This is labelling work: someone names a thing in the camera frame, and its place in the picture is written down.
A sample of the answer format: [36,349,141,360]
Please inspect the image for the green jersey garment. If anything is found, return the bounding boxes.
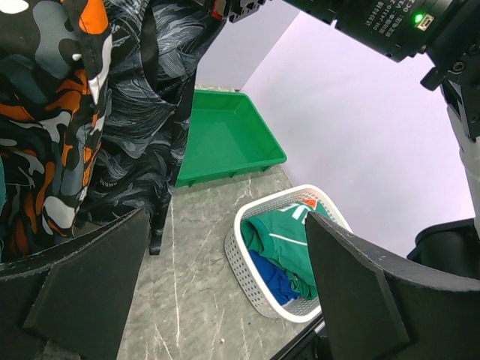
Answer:
[240,199,328,300]

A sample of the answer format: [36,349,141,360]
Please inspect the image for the blue garment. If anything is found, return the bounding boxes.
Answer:
[249,250,300,305]

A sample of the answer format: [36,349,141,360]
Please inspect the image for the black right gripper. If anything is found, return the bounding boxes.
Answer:
[202,0,480,91]

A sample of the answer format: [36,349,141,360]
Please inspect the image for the orange camouflage shorts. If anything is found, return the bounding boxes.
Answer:
[1,1,113,261]

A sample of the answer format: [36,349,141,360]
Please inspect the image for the green plastic tray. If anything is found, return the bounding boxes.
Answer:
[175,89,287,188]

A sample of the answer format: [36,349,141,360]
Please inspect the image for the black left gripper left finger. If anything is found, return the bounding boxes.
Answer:
[1,210,149,359]

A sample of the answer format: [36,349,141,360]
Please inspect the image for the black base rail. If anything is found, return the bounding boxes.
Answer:
[272,313,332,360]

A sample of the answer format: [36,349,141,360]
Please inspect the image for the white perforated laundry basket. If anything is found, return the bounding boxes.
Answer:
[224,184,350,323]

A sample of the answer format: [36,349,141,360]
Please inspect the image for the dark grey patterned shorts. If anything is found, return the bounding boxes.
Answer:
[77,1,224,255]

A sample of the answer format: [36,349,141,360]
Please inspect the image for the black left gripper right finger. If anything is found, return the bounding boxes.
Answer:
[306,213,479,359]

